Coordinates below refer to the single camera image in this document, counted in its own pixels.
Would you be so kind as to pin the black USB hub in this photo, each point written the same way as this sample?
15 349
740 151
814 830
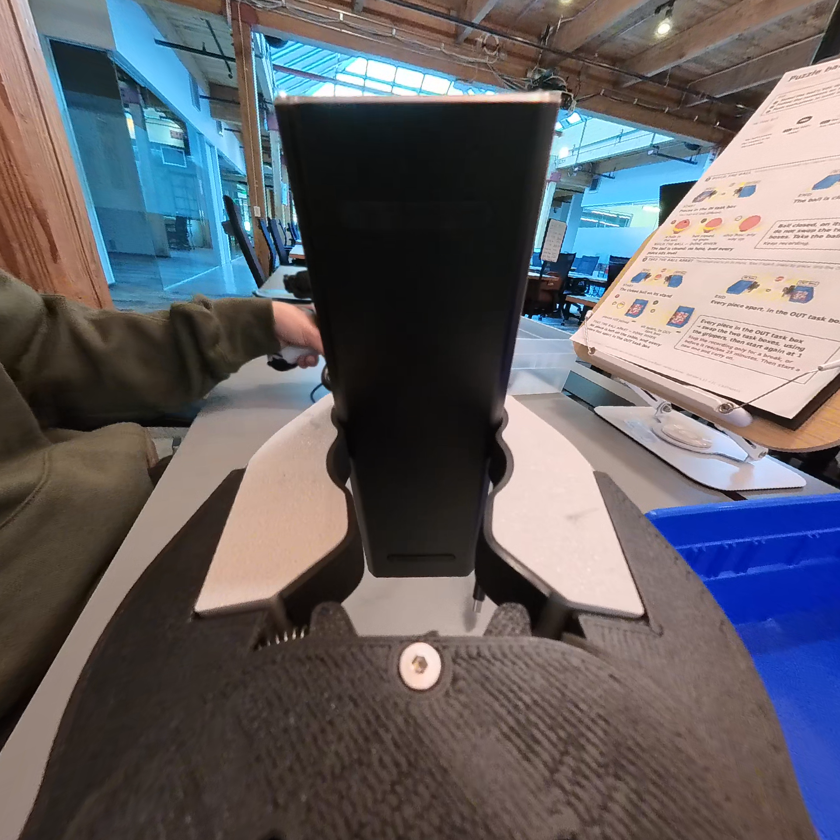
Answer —
420 315

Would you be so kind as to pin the black flat box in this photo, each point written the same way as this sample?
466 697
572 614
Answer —
590 387

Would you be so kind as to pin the black monitor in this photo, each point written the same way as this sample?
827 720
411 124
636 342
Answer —
677 203

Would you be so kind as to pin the person's left hand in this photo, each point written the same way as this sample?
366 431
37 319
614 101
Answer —
296 328

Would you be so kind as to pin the grey desk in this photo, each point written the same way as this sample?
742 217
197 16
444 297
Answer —
216 426

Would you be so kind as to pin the black office chair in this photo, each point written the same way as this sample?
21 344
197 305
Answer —
239 236

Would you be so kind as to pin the white stand base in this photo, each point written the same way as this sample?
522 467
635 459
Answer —
741 469

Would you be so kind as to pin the clear plastic organizer box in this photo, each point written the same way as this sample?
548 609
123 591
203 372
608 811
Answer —
538 358

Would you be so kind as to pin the wooden pillar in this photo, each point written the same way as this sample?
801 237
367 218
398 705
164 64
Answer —
39 164

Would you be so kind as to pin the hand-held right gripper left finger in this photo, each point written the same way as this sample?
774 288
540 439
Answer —
275 512

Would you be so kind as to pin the person's olive hoodie torso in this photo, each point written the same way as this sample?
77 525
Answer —
59 459

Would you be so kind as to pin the printed instruction sheet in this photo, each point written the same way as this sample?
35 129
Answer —
741 249

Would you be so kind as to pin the blue plastic bin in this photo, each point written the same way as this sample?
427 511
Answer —
774 623

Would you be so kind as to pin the whiteboard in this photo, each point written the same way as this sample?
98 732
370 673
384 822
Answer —
554 239

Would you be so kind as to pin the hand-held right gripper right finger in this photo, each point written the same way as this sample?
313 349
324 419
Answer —
564 518

